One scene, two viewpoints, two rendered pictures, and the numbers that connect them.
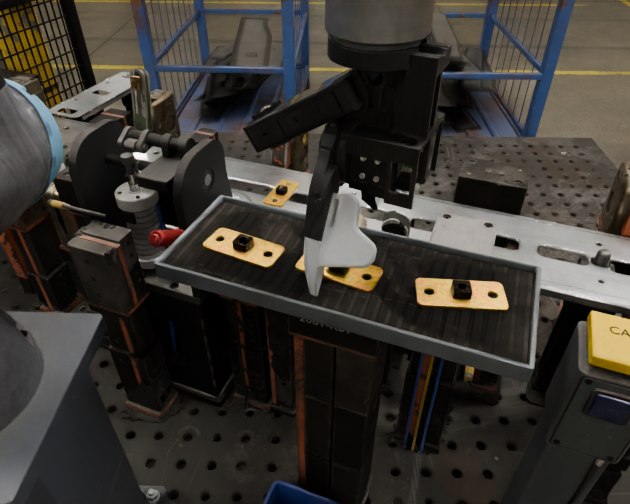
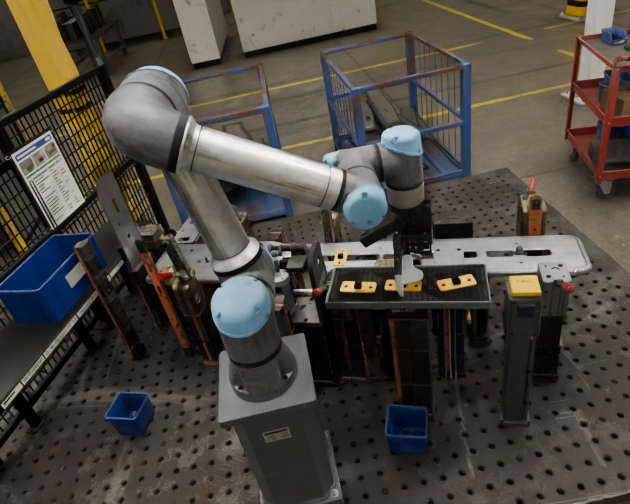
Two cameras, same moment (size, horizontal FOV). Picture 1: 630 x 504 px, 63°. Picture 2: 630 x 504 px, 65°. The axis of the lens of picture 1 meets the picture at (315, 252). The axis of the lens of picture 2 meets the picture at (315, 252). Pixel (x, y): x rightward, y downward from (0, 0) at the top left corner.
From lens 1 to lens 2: 68 cm
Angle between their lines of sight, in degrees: 6
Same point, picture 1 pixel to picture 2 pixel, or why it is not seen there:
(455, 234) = (444, 258)
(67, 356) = (300, 351)
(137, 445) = not seen: hidden behind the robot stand
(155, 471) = not seen: hidden behind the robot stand
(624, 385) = (527, 300)
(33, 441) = (309, 381)
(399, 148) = (423, 236)
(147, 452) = not seen: hidden behind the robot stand
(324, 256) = (403, 280)
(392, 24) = (414, 200)
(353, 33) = (402, 205)
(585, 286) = (513, 266)
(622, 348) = (522, 286)
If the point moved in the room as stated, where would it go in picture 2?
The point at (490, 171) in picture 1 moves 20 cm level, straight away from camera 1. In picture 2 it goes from (450, 217) to (448, 187)
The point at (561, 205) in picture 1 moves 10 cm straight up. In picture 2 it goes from (498, 219) to (499, 199)
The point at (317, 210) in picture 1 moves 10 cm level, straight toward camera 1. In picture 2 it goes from (398, 264) to (414, 292)
